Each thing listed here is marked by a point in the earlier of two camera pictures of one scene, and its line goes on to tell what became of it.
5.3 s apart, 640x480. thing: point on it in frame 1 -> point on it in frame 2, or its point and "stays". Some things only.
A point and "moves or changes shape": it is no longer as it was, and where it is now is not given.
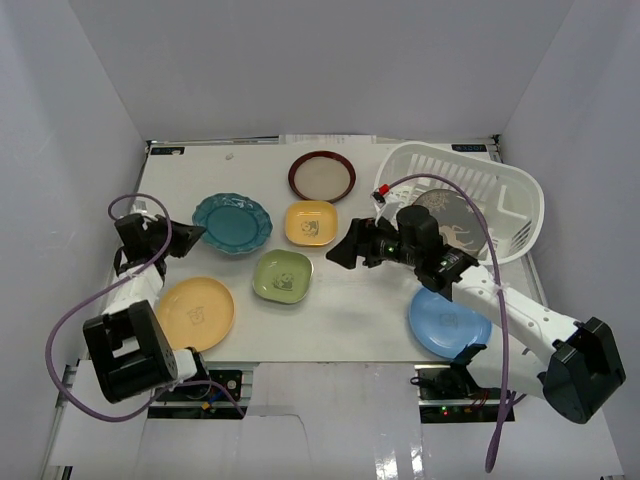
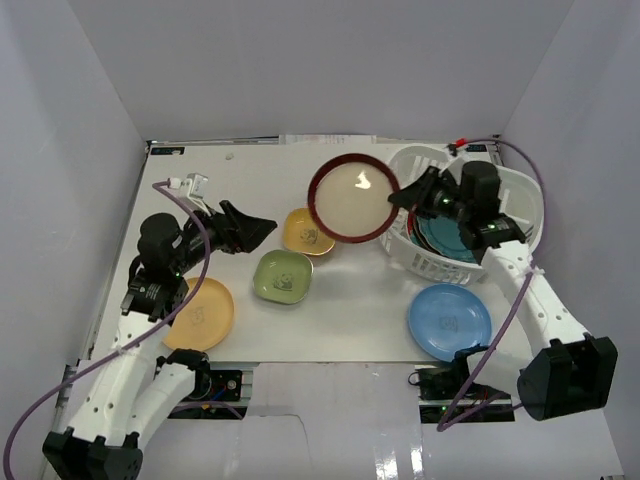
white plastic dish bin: x=512 y=201 stays
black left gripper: x=167 y=236 -> x=228 y=230
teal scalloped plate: x=234 y=223 moves or changes shape
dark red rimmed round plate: x=322 y=176 -> x=348 y=197
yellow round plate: x=195 y=312 stays
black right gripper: x=346 y=252 -> x=420 y=192
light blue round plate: x=445 y=327 stays
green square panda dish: x=282 y=276 stays
